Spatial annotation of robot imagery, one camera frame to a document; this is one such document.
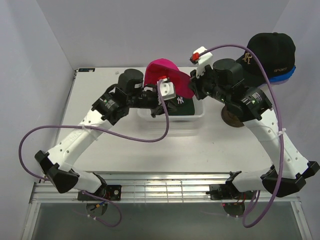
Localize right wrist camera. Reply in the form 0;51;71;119
189;46;214;79

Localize dark green baseball cap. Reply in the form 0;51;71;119
167;95;195;116

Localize brown round stand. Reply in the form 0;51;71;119
221;106;244;128

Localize blue baseball cap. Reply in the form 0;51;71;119
269;66;296;84

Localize magenta baseball cap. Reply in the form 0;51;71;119
143;58;194;99

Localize aluminium rail frame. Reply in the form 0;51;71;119
21;67;313;240

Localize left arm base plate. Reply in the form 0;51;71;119
77;185;122;201

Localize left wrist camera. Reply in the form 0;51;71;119
157;76;176;101

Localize black baseball cap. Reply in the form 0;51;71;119
236;32;296;87

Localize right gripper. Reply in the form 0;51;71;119
187;63;229;105

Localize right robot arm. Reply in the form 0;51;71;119
189;58;320;199

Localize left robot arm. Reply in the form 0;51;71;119
34;68;176;200

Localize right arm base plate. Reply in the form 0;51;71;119
205;184;254;201

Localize clear plastic bin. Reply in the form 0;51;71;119
137;96;205;123

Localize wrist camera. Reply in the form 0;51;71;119
157;76;176;101
189;46;214;79

